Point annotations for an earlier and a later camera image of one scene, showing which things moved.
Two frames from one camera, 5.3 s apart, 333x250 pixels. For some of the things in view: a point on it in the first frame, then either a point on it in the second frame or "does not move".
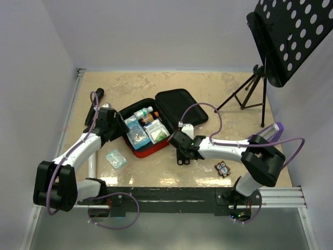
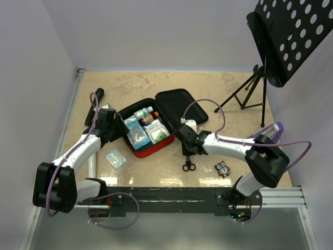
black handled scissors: x=181 y=159 -> x=188 y=165
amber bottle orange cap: x=151 y=116 does not move
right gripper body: x=180 y=151 -> x=186 y=150
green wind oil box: x=161 y=136 does not move
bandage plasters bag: x=116 y=159 does not move
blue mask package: x=137 y=135 does not move
